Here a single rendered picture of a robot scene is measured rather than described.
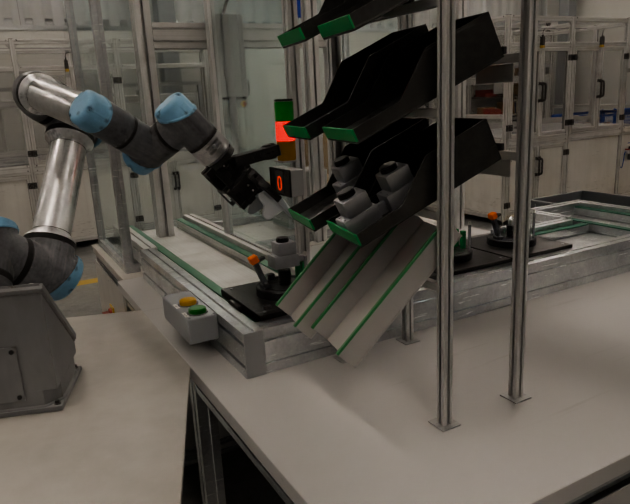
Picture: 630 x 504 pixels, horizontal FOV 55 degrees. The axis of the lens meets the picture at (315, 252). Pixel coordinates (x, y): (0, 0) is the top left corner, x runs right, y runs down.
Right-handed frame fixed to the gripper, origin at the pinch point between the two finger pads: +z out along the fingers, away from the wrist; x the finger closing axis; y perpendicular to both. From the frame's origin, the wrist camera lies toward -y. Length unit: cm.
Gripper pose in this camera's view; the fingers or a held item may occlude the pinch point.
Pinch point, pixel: (283, 210)
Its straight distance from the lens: 140.4
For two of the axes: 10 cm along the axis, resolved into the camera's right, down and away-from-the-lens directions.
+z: 6.1, 6.3, 4.8
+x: 4.8, 1.8, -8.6
